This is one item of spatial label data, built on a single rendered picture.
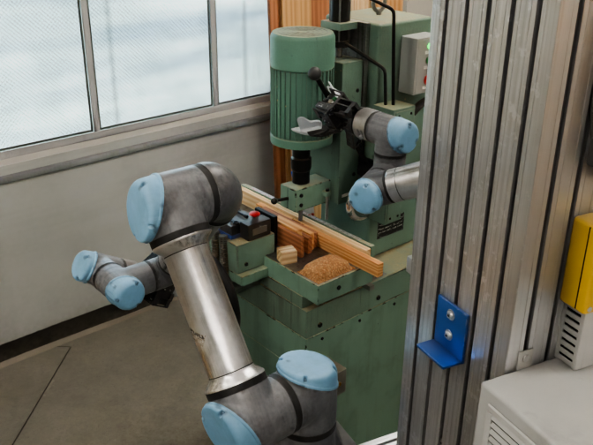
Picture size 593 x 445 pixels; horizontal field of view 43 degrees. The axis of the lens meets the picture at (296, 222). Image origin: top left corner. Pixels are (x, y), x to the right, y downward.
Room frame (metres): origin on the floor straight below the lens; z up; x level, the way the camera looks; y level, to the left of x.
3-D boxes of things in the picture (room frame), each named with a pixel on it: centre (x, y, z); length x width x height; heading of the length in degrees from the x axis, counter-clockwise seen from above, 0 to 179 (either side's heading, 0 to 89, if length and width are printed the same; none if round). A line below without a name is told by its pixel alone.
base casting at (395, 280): (2.12, -0.10, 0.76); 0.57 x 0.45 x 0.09; 131
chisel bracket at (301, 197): (2.05, -0.03, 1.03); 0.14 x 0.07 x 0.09; 131
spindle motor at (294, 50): (2.04, -0.01, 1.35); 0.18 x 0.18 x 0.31
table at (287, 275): (1.99, 0.09, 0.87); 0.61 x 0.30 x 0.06; 41
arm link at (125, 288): (1.49, 0.39, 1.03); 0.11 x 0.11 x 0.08; 40
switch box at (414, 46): (2.14, -0.35, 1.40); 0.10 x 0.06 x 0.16; 131
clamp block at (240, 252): (1.94, 0.16, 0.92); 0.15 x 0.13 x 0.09; 41
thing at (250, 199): (2.08, 0.00, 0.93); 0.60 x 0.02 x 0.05; 41
